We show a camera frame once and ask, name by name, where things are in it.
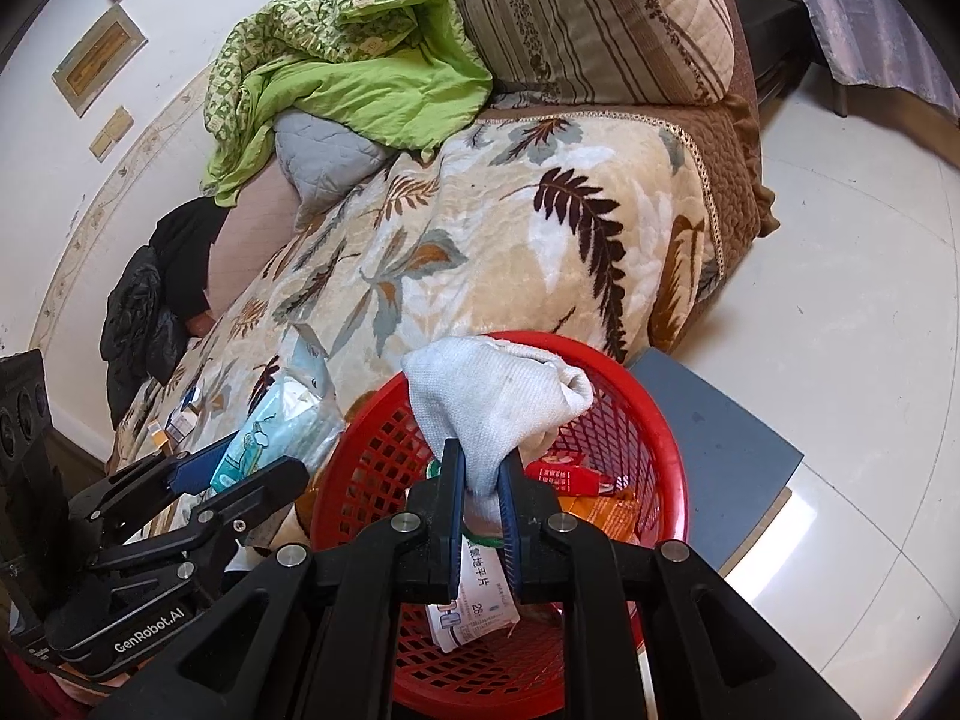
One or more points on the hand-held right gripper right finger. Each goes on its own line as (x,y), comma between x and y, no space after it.
(510,529)

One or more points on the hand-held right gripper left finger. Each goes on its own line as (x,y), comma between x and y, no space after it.
(452,510)

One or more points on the white cloth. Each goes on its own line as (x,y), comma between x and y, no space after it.
(495,405)

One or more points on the brown quilted sofa cover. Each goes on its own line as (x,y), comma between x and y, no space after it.
(739,165)

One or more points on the black puffer jacket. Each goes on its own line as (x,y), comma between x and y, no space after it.
(135,330)

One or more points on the black cloth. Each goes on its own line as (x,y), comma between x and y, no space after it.
(187,247)

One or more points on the leaf printed blanket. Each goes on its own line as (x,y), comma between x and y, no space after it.
(465,255)

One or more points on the white medicine box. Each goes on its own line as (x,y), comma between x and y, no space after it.
(480,604)

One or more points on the red plastic basket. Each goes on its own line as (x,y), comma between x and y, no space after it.
(660,427)

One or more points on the small blue and white box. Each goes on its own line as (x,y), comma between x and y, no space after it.
(190,397)

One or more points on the striped brown cushion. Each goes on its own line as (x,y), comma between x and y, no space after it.
(600,22)

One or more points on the light blue wet wipes pack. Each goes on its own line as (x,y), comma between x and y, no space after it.
(277,435)

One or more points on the grey quilted pillow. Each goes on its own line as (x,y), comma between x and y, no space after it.
(322,157)

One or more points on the green quilt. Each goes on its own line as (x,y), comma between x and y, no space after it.
(337,75)

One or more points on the table with patterned cloth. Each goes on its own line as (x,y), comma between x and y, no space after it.
(877,7)

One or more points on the beige framed wall panel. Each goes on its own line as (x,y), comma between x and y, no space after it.
(97,60)

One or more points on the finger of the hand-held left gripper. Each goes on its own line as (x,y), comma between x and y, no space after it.
(202,461)
(247,499)

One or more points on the beige wall switch plate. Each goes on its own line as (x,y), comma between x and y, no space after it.
(101,145)
(120,124)

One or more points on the red snack packet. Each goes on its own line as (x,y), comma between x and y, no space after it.
(562,478)

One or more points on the pink sofa backrest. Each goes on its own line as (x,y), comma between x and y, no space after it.
(247,240)

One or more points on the grey stool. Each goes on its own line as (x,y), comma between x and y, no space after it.
(712,450)

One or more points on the dark side table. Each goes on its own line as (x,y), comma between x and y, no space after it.
(769,30)

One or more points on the orange snack packet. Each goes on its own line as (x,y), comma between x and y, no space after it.
(600,517)

